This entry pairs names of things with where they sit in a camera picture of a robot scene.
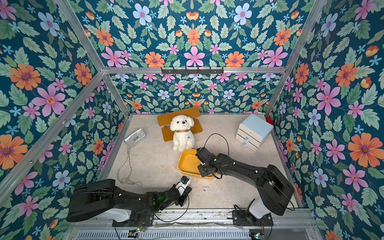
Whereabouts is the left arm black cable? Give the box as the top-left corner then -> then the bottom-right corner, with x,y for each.
149,188 -> 190,223

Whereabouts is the black hook rail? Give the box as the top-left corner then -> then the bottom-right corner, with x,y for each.
161,67 -> 224,75

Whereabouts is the white plush dog toy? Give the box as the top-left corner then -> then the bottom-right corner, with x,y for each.
170,115 -> 195,152

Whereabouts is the white mini drawer cabinet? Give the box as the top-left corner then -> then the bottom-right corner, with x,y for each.
236,115 -> 273,152

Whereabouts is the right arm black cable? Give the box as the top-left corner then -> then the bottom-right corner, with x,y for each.
203,132 -> 230,157

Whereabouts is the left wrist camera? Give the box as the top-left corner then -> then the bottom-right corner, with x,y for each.
180,176 -> 191,189

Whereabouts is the silver purse chain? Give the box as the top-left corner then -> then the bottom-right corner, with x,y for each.
116,146 -> 142,187

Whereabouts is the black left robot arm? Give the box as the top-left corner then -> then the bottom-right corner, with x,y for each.
66,176 -> 192,223

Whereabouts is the aluminium frame rail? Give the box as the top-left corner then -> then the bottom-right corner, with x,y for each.
152,209 -> 317,229

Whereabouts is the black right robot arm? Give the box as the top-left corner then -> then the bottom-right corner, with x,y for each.
196,147 -> 295,216

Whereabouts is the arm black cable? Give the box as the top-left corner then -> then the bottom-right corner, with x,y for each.
149,188 -> 190,223
203,132 -> 230,157

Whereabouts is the silver clutch purse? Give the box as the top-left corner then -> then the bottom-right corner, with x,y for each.
124,128 -> 146,148

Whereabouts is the yellow plastic storage box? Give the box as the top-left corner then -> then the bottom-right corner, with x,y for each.
178,149 -> 203,179

